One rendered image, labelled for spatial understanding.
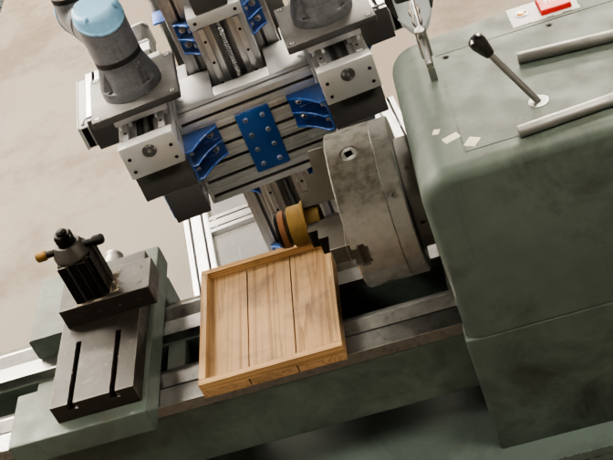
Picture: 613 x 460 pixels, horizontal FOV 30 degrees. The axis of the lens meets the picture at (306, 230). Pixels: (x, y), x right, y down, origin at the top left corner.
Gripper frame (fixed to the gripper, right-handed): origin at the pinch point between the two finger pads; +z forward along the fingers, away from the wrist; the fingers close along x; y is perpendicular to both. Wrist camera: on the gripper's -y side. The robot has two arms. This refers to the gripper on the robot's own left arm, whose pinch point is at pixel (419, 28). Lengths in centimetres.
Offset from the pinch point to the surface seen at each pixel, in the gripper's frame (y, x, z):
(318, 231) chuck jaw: -18.6, 29.4, 25.0
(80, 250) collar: -6, 79, 22
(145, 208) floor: 178, 124, 135
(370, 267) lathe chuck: -27.5, 21.3, 30.1
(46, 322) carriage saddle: 1, 98, 43
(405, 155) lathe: -15.0, 9.2, 16.5
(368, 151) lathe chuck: -16.7, 15.4, 12.1
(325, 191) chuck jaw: -10.9, 26.5, 21.8
